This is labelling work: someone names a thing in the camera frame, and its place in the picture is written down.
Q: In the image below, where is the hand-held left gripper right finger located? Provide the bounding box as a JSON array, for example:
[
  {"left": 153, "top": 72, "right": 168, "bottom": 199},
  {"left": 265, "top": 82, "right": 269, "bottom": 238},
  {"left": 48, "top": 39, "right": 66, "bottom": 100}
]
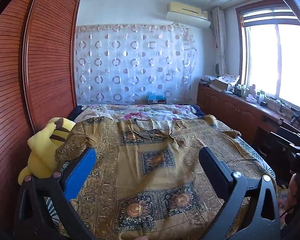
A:
[{"left": 199, "top": 147, "right": 282, "bottom": 240}]

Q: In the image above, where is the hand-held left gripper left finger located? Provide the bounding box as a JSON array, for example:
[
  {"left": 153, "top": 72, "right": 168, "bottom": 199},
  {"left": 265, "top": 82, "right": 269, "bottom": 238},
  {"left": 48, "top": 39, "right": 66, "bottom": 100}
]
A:
[{"left": 17, "top": 147, "right": 98, "bottom": 240}]

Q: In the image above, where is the mustard patterned garment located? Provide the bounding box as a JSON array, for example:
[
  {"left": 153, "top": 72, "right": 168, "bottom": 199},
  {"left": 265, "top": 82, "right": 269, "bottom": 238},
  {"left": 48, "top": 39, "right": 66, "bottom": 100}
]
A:
[{"left": 54, "top": 115, "right": 278, "bottom": 240}]

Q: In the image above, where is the person's right hand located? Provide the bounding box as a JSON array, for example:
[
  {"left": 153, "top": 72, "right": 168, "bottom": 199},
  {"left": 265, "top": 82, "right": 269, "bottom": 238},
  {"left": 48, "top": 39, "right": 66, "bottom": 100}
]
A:
[{"left": 284, "top": 174, "right": 300, "bottom": 214}]

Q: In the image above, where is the black chair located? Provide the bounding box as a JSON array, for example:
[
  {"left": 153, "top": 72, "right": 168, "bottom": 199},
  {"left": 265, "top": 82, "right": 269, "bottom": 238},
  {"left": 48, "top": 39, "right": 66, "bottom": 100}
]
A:
[{"left": 259, "top": 125, "right": 294, "bottom": 188}]

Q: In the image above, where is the leaf-patterned bed sheet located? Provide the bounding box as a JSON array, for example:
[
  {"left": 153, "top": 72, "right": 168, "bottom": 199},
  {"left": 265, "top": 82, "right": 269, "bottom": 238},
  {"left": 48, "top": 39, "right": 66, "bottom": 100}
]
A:
[{"left": 236, "top": 139, "right": 276, "bottom": 179}]

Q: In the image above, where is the yellow plush toy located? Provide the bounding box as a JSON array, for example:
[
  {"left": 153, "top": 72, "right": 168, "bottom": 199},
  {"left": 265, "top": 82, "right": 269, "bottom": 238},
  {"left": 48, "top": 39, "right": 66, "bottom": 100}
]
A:
[{"left": 18, "top": 117, "right": 77, "bottom": 185}]

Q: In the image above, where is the low wooden cabinet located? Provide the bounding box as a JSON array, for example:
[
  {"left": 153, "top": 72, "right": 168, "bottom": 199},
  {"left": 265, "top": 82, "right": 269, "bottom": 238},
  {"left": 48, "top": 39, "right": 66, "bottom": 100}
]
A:
[{"left": 197, "top": 84, "right": 300, "bottom": 150}]

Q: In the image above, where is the floral bed blanket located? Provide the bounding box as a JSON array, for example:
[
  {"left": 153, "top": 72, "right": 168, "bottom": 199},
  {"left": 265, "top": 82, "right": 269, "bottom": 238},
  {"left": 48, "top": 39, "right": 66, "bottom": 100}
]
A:
[{"left": 74, "top": 104, "right": 203, "bottom": 123}]

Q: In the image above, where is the open cardboard box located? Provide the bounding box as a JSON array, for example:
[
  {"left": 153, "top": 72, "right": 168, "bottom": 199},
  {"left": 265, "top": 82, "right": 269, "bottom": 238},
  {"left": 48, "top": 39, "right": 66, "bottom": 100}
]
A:
[{"left": 211, "top": 74, "right": 240, "bottom": 92}]

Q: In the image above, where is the wooden-framed window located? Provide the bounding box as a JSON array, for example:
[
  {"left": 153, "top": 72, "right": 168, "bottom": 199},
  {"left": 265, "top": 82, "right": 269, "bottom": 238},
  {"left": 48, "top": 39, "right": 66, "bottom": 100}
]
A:
[{"left": 236, "top": 4, "right": 300, "bottom": 113}]

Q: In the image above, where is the wooden louvred wardrobe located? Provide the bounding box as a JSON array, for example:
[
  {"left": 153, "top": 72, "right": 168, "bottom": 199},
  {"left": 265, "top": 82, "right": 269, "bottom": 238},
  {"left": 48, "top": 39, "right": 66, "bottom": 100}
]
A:
[{"left": 0, "top": 0, "right": 81, "bottom": 230}]

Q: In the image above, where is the white circle-patterned curtain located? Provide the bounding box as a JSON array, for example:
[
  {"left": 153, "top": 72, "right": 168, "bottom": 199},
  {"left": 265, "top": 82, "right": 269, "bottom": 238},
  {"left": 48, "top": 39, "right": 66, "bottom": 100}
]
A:
[{"left": 75, "top": 24, "right": 199, "bottom": 105}]

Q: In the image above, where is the white window curtain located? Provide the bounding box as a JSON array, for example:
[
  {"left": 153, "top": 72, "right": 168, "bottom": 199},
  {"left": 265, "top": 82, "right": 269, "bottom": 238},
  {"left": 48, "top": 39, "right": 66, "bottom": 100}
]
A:
[{"left": 211, "top": 6, "right": 228, "bottom": 78}]

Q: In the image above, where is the wall air conditioner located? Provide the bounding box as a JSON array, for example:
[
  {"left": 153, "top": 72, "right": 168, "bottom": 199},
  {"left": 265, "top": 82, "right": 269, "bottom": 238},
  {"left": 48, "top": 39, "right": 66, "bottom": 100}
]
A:
[{"left": 166, "top": 1, "right": 212, "bottom": 28}]

